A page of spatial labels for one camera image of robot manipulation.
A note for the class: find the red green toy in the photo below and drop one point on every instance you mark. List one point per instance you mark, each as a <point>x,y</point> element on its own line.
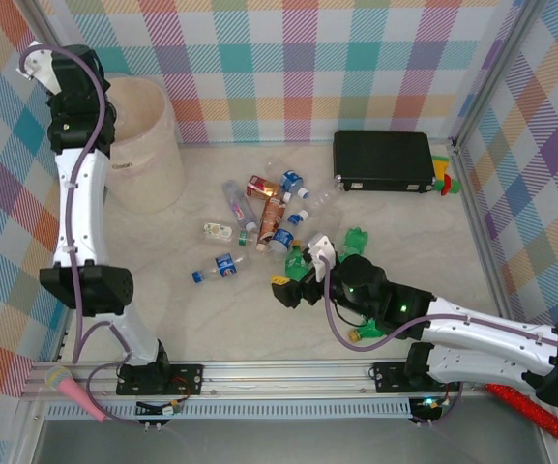
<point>448,186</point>

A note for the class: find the aluminium side rail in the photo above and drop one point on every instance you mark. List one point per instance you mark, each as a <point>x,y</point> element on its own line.
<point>63,338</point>
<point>484,241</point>

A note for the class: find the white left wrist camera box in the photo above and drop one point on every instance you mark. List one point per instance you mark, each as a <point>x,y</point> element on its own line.
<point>37,63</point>

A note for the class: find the red glitter toy microphone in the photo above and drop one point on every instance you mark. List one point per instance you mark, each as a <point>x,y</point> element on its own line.
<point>539,415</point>

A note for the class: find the clear bottle pink label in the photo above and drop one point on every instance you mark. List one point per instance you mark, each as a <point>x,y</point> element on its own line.
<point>235,200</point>

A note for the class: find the black hard case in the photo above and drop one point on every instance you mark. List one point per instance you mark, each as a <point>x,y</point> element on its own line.
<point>380,159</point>

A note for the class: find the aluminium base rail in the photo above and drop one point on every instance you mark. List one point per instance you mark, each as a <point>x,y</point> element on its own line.
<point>283,374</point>

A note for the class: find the green plastic bottle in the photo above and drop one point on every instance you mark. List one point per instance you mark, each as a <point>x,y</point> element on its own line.
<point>356,241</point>
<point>297,263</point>

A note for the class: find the white label bottle green cap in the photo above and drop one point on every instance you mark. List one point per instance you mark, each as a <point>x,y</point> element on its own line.
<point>218,232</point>

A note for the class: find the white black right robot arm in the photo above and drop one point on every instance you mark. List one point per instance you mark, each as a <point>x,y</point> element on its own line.
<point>477,333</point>

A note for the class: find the cream round waste bin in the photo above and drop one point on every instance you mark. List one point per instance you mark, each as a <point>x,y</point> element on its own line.
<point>153,159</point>

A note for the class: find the aluminium frame post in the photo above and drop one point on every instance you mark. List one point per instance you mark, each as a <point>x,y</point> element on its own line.
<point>46,19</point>
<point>490,72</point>

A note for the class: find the yellow green toy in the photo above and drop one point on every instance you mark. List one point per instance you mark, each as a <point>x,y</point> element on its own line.
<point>440,166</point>

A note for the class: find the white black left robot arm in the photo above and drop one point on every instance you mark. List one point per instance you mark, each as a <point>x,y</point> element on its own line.
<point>82,203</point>

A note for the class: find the blue label bottle white cap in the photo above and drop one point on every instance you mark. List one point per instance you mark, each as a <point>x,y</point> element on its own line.
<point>290,181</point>
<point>282,239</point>

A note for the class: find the brown label bottle beige cap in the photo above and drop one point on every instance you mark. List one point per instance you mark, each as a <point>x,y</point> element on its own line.
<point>270,217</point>

